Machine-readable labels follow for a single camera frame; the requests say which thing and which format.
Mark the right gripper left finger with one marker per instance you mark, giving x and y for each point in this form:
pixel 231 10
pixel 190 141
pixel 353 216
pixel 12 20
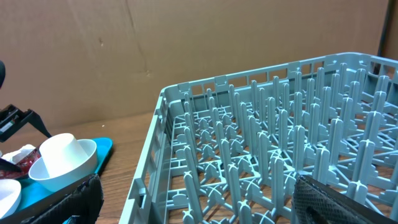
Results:
pixel 79 202

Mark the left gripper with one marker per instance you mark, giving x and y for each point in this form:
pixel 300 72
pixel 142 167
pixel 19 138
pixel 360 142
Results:
pixel 12 120

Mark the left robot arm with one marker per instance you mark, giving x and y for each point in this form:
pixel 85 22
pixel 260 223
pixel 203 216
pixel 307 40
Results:
pixel 1 73

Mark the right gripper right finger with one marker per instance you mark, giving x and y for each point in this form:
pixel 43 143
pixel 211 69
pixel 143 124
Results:
pixel 315 203

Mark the grey dish rack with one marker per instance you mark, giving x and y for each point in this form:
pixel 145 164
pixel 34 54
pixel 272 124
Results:
pixel 232 147

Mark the small white bowl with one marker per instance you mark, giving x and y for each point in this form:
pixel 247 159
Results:
pixel 10 196

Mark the red snack wrapper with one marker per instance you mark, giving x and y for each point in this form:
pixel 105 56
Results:
pixel 25 164

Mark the grey bowl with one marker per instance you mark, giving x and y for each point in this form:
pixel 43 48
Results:
pixel 39 173

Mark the white paper cup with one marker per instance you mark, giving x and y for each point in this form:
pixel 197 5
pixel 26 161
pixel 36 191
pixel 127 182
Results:
pixel 62 153

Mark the white napkin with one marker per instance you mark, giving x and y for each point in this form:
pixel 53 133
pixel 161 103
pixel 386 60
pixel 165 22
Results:
pixel 16 156

